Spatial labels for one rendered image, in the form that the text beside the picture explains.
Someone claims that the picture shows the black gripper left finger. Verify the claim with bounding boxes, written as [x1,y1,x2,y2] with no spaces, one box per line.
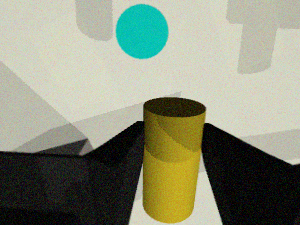
[0,121,145,225]

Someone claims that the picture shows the yellow cylinder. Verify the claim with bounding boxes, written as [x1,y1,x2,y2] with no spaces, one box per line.
[142,97,207,223]

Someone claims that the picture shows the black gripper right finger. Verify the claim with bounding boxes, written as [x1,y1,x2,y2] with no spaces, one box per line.
[201,123,300,225]

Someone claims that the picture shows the cyan circle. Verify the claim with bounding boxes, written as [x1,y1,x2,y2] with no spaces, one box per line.
[116,4,169,59]

